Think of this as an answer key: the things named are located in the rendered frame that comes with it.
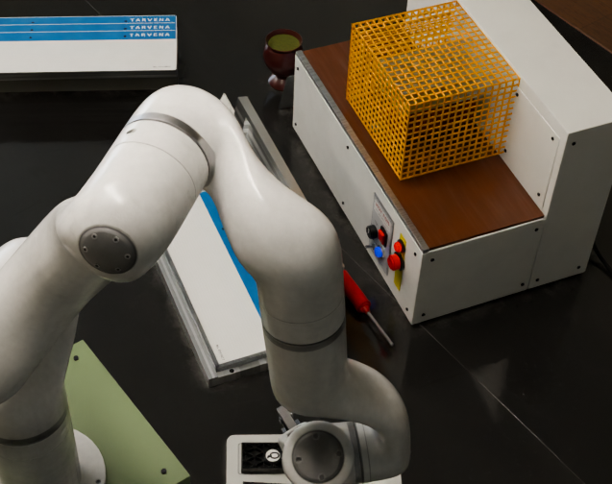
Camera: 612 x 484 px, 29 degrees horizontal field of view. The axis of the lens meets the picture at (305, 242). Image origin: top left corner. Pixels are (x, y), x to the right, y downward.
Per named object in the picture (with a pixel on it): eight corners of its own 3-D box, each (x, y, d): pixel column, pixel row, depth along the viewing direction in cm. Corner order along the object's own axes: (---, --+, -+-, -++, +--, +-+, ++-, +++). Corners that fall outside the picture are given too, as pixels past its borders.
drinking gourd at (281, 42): (255, 78, 253) (255, 36, 245) (287, 64, 257) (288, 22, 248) (277, 100, 248) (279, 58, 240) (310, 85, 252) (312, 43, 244)
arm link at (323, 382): (402, 268, 132) (403, 432, 153) (257, 288, 131) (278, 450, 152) (418, 329, 125) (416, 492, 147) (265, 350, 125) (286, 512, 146)
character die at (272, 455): (241, 446, 190) (241, 442, 189) (304, 446, 190) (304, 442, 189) (241, 472, 186) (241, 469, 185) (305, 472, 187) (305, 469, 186)
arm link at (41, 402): (-40, 430, 159) (-76, 314, 141) (25, 327, 171) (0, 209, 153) (42, 456, 156) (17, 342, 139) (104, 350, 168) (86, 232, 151)
